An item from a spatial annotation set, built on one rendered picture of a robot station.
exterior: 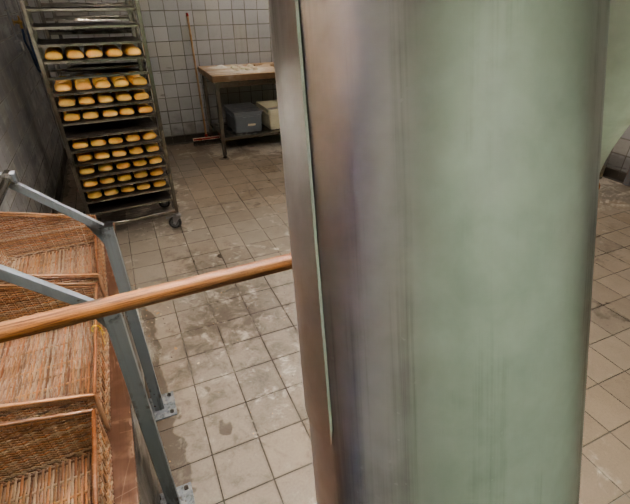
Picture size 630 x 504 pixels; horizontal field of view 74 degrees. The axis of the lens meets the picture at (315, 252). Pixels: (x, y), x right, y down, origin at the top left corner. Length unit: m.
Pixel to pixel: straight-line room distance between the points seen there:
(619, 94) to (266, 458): 1.79
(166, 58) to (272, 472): 4.74
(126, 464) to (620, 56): 1.27
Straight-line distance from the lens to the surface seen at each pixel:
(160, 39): 5.62
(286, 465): 1.90
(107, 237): 1.60
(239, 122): 5.19
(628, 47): 0.29
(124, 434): 1.37
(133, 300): 0.73
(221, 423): 2.05
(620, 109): 0.31
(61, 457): 1.37
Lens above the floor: 1.62
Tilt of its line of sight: 31 degrees down
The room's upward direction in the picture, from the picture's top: straight up
